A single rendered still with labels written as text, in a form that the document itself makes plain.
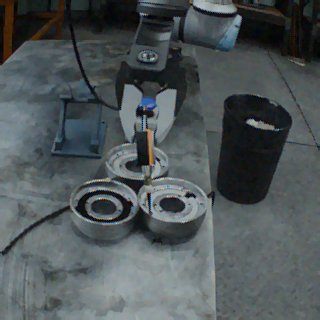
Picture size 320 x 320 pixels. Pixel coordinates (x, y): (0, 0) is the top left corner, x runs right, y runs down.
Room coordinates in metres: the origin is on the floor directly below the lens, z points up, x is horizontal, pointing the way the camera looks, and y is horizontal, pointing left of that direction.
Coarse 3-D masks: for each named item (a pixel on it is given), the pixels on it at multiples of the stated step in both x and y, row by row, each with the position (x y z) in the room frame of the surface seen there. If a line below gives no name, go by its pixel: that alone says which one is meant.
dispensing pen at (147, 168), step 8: (144, 112) 0.56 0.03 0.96; (144, 120) 0.55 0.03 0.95; (144, 128) 0.55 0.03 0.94; (136, 136) 0.53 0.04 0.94; (144, 136) 0.53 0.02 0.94; (136, 144) 0.52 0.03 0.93; (144, 144) 0.52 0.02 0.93; (136, 152) 0.53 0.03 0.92; (144, 152) 0.52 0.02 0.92; (136, 160) 0.52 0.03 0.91; (144, 160) 0.51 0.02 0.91; (144, 168) 0.52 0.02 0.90; (144, 176) 0.52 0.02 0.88; (144, 184) 0.51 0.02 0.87
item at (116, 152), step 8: (128, 144) 0.66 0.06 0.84; (112, 152) 0.64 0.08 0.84; (120, 152) 0.65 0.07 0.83; (128, 152) 0.66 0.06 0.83; (160, 152) 0.65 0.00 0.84; (112, 160) 0.63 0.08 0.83; (128, 160) 0.63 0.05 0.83; (160, 160) 0.65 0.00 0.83; (168, 160) 0.63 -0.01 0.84; (112, 168) 0.60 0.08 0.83; (120, 168) 0.61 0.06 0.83; (128, 168) 0.63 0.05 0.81; (136, 168) 0.64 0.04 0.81; (152, 168) 0.62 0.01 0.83; (112, 176) 0.58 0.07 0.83; (120, 176) 0.57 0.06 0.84; (136, 176) 0.59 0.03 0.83; (160, 176) 0.59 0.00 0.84; (128, 184) 0.57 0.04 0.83; (136, 184) 0.57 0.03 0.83; (136, 192) 0.57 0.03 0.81
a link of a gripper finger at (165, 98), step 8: (160, 96) 0.55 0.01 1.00; (168, 96) 0.55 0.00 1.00; (160, 104) 0.54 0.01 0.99; (168, 104) 0.55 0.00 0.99; (160, 112) 0.54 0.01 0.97; (168, 112) 0.54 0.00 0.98; (160, 120) 0.54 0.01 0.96; (168, 120) 0.54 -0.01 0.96; (160, 128) 0.54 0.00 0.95; (168, 128) 0.54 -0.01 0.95; (160, 136) 0.54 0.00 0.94
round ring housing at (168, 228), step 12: (156, 180) 0.57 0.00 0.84; (168, 180) 0.58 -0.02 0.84; (180, 180) 0.58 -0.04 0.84; (144, 192) 0.55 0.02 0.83; (192, 192) 0.57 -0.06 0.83; (144, 204) 0.52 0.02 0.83; (156, 204) 0.53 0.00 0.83; (168, 204) 0.55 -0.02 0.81; (180, 204) 0.55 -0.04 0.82; (204, 204) 0.54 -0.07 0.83; (144, 216) 0.50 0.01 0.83; (156, 216) 0.49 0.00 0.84; (168, 216) 0.50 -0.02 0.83; (180, 216) 0.51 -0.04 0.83; (204, 216) 0.51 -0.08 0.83; (156, 228) 0.48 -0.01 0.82; (168, 228) 0.48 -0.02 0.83; (180, 228) 0.48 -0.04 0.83; (192, 228) 0.49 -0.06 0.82
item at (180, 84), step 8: (184, 72) 0.55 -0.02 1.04; (176, 80) 0.55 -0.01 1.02; (184, 80) 0.55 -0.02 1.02; (168, 88) 0.55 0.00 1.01; (176, 88) 0.55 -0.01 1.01; (184, 88) 0.55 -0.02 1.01; (176, 96) 0.55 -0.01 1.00; (184, 96) 0.55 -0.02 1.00; (176, 104) 0.55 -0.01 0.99; (176, 112) 0.54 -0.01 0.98
